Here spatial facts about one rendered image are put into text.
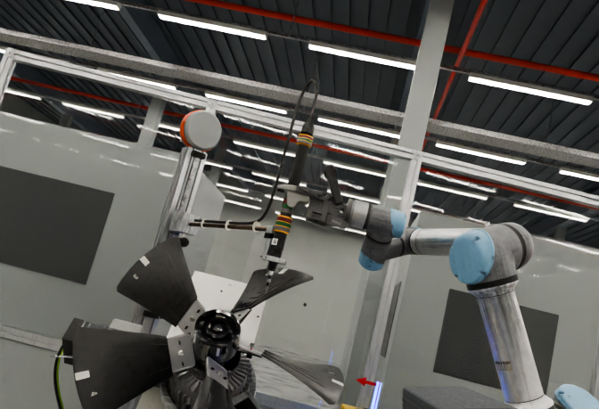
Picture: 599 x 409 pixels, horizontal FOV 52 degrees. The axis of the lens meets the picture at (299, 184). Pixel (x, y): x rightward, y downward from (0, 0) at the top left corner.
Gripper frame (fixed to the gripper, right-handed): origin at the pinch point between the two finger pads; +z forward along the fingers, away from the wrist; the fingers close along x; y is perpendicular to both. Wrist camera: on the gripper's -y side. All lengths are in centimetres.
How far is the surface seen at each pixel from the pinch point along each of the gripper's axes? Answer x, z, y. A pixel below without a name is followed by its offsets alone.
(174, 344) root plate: -5, 16, 48
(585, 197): 71, -115, -40
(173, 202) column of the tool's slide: 54, 40, 5
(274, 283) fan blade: 12.9, -4.6, 25.8
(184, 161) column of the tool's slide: 54, 40, -11
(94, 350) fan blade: -13, 33, 53
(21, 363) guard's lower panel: 70, 79, 75
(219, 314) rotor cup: -2.2, 7.2, 37.9
